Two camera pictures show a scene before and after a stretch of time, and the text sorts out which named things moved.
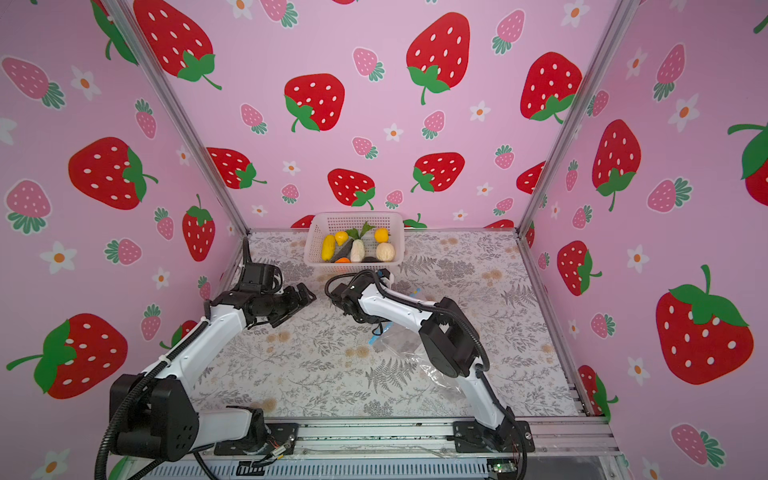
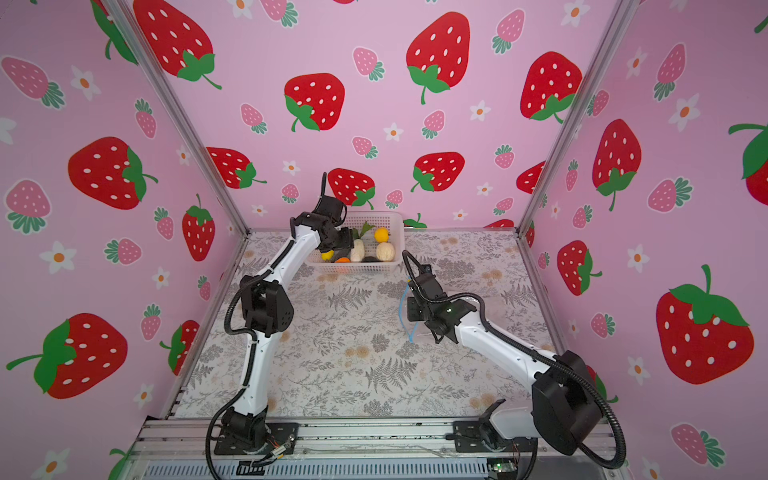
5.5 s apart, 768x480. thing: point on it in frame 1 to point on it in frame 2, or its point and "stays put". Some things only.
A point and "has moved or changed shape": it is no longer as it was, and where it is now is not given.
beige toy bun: [385, 252] stays put
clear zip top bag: [406, 342] has moved or changed shape
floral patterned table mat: [329, 365] stays put
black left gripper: [295, 303] to [347, 240]
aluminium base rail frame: [411, 450] stays put
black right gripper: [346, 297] to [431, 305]
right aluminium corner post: [616, 26] stays put
